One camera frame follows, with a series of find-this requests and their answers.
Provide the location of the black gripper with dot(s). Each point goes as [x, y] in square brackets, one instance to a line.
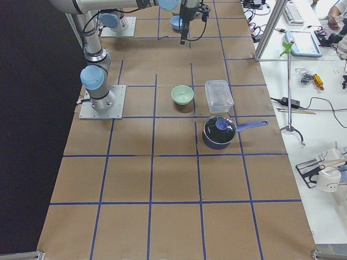
[186, 15]

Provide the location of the green bowl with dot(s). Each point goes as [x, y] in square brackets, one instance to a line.
[182, 94]

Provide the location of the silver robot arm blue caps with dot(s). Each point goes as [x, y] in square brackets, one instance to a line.
[83, 13]

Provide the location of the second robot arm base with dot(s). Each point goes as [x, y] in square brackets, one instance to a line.
[114, 21]

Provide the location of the blue bowl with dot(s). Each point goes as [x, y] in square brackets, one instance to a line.
[176, 22]

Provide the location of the person hand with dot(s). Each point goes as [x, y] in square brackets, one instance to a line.
[333, 22]

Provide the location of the clear plastic container with lid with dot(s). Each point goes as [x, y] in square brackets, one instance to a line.
[218, 96]

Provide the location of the blue saucepan with glass lid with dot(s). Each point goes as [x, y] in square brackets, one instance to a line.
[219, 131]

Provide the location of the metal stand with green clip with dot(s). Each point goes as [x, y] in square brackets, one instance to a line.
[290, 128]

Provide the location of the white keyboard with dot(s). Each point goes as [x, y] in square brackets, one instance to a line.
[292, 14]

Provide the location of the blue framed tablet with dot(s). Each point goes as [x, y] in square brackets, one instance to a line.
[305, 44]

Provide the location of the wooden chopsticks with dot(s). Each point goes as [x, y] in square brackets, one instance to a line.
[296, 111]

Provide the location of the white mug with face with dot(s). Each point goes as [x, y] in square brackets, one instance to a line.
[328, 179]

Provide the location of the grey rear base plate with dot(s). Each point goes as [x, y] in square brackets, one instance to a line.
[128, 32]

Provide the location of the aluminium frame post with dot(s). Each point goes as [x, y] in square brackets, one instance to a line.
[272, 22]

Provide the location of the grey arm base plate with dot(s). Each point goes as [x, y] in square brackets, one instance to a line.
[116, 104]

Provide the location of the black power adapter with cable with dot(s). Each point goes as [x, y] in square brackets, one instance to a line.
[295, 104]

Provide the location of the black wire rack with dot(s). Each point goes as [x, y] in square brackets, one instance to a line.
[309, 171]

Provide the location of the white cup with handle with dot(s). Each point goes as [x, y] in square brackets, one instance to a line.
[329, 156]

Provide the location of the aluminium bracket bottom right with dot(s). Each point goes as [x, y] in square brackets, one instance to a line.
[329, 256]

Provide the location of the aluminium bracket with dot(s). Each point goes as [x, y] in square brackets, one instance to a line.
[329, 256]
[35, 255]

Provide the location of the aluminium bracket bottom left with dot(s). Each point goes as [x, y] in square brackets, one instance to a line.
[35, 255]

